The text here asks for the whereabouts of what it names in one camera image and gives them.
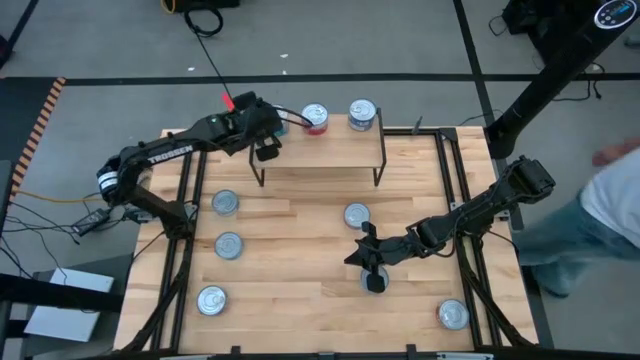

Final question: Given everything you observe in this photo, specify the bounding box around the black beam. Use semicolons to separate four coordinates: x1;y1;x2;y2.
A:
0;272;125;314

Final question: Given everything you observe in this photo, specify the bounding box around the person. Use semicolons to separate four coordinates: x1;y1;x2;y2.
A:
512;137;640;300

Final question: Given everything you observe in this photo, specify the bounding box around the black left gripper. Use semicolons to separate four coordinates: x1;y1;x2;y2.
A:
229;91;284;161

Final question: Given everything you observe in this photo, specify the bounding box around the wooden shelf with black legs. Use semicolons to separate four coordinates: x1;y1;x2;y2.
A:
248;107;389;189

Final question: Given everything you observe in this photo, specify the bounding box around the black floor equipment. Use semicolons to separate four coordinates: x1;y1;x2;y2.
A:
160;0;242;15

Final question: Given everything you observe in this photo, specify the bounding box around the black tower fan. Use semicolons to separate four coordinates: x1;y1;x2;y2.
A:
484;0;640;160

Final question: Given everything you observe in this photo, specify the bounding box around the white flat box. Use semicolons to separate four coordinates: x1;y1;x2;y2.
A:
23;267;116;344

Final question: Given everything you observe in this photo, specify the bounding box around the black power brick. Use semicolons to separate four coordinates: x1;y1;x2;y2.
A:
71;207;112;237

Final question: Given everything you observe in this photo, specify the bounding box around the orange black striped tape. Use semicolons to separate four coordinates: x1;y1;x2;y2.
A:
9;76;68;190

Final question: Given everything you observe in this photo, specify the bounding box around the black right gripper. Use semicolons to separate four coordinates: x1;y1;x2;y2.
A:
343;222;424;295

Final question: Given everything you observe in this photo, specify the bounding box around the yellow cable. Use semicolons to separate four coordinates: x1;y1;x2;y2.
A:
13;188;84;205

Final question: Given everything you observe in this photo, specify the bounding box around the black equipment base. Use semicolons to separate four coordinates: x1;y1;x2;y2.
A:
501;0;591;39

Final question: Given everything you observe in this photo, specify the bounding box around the black floor cable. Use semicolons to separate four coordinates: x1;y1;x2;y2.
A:
183;7;234;99

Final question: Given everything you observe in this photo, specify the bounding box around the black metal table frame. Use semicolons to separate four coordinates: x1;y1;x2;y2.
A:
119;112;539;360

